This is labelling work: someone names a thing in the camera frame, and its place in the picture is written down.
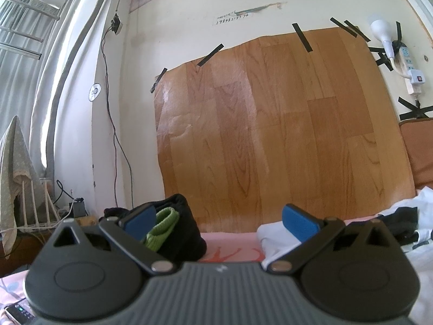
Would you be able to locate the grey dotted towel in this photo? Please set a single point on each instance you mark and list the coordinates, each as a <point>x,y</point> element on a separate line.
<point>13,162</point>

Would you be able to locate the white lamp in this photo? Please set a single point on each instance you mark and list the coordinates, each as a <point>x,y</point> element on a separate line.
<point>380,30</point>

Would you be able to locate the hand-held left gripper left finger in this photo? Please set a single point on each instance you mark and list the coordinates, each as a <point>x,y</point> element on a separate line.
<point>140,223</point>

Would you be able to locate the wall socket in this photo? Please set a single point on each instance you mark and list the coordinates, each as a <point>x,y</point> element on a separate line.
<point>117,23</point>

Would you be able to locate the green garment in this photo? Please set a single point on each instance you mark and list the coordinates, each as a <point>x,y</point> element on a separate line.
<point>162,230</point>

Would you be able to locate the metal window grille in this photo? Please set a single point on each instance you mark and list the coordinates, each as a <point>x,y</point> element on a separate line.
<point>30,6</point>

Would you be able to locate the compact disc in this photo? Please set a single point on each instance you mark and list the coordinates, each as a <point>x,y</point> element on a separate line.
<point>94,92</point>

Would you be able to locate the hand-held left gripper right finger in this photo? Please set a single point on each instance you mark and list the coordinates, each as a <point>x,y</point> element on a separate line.
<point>299,223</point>

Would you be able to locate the crossed black tape strips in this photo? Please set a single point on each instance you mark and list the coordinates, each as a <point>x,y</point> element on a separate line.
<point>414,111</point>
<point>384,59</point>

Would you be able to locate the pink printed bed sheet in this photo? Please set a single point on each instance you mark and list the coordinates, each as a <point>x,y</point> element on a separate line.
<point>230,243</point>

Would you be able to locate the wood-pattern vinyl sheet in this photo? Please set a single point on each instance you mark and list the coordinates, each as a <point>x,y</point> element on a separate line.
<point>270,125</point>

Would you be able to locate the black power adapter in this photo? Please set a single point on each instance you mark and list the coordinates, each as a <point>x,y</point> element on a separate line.
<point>79,208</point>

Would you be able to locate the black garment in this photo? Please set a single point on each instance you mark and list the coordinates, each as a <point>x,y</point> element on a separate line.
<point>402,223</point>

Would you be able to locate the black tape strip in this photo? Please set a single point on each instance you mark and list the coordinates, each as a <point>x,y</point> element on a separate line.
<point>398,32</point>
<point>357,30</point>
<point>302,38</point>
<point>343,27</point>
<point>159,80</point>
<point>210,55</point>

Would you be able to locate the brown cushion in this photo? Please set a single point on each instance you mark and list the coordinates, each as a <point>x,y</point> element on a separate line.
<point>419,152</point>

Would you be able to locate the wooden nightstand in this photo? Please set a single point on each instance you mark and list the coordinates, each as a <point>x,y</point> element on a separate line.
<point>20,247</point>

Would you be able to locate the smartphone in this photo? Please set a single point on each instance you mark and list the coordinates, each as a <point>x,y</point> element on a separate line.
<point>18,313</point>

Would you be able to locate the white power strip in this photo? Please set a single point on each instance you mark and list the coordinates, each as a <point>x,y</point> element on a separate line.
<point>409,61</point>

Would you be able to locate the black clothes pile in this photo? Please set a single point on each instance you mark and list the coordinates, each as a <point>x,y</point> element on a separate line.
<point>186,230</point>

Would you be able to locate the white curtain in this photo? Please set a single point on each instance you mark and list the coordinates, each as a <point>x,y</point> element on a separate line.
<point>33,91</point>

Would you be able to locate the white router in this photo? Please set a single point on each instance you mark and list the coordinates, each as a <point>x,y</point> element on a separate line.
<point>33,225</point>

